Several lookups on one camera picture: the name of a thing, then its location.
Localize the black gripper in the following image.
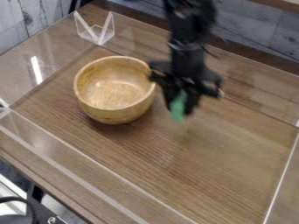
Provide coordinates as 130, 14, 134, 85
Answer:
148, 44, 224, 116

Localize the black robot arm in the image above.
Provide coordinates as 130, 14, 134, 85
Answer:
149, 0, 224, 116

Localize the clear acrylic corner bracket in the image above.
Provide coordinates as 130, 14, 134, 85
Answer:
73, 11, 114, 46

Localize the clear acrylic tray wall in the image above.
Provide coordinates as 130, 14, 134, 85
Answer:
0, 15, 299, 224

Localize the black table leg frame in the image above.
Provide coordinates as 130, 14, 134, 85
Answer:
26, 184, 68, 224

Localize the black cable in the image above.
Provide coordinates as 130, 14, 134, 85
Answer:
0, 195, 30, 224

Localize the green rectangular stick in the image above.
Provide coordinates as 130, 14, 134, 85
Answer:
170, 90, 186, 123

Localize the round wooden bowl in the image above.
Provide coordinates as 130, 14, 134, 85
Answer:
73, 56, 156, 125

